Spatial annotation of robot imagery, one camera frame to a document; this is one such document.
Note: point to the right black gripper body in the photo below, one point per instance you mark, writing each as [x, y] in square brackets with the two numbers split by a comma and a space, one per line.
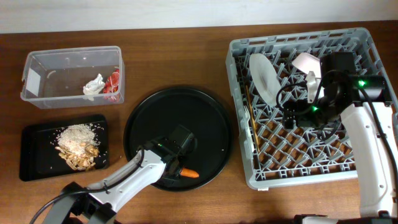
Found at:
[307, 114]

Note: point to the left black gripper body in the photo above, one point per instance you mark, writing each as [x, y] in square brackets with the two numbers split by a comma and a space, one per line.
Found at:
[176, 175]

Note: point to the orange carrot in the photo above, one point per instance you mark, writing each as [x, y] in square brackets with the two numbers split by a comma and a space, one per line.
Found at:
[189, 173]

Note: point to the wooden chopstick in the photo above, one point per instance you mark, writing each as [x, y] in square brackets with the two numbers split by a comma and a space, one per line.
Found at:
[251, 112]

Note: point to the grey plate with food scraps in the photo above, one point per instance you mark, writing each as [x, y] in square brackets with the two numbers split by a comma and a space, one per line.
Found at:
[264, 78]

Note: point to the white plastic fork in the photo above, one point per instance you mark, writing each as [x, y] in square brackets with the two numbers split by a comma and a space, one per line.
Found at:
[248, 116]

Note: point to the pink bowl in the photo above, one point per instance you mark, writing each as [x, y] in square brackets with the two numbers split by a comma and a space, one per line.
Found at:
[307, 63]

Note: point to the red snack wrapper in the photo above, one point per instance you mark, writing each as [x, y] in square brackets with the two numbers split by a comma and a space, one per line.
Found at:
[112, 86]

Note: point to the brown walnut piece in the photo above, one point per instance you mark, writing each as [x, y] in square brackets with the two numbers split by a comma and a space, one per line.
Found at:
[92, 150]

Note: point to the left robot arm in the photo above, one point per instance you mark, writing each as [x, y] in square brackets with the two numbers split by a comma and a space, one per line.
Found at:
[100, 202]

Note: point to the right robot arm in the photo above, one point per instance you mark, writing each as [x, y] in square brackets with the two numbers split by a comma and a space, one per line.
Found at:
[363, 105]

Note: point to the grey dishwasher rack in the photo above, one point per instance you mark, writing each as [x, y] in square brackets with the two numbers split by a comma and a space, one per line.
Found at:
[294, 156]

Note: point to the clear plastic waste bin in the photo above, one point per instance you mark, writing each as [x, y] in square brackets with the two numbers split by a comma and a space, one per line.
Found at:
[55, 78]

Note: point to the round black serving tray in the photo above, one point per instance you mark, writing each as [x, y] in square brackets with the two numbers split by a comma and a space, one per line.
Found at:
[159, 114]

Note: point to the pile of rice and shells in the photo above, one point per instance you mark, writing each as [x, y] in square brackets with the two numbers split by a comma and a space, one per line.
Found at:
[71, 142]

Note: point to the crumpled white tissue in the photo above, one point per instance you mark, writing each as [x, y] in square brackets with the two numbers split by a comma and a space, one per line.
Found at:
[93, 87]

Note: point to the black rectangular tray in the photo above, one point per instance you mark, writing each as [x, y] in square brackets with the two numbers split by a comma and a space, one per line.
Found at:
[39, 158]

